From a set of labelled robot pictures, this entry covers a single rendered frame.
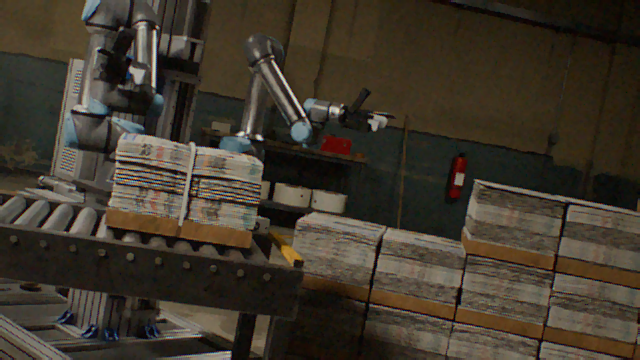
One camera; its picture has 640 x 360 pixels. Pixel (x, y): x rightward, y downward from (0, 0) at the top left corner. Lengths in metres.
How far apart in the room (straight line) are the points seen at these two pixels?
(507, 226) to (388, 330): 0.53
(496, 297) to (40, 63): 7.22
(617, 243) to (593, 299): 0.20
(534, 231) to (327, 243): 0.69
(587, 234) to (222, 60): 6.96
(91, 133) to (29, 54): 6.58
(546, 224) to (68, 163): 1.80
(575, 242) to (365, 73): 7.01
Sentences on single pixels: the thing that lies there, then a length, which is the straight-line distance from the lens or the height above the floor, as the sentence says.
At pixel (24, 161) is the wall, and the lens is 9.39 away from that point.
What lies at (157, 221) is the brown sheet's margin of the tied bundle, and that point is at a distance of 2.13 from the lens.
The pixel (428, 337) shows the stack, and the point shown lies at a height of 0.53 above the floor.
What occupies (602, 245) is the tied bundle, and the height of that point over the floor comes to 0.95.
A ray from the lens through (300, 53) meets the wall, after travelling 9.35.
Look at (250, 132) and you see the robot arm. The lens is 3.27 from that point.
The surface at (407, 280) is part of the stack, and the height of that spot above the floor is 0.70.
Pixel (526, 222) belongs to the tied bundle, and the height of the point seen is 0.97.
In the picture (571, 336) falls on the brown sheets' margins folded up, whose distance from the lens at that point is 2.84.
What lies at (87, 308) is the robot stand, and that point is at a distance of 3.25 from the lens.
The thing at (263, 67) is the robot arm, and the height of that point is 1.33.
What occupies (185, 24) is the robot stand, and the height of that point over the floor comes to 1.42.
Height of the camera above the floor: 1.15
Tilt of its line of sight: 3 degrees down
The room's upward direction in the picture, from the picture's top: 11 degrees clockwise
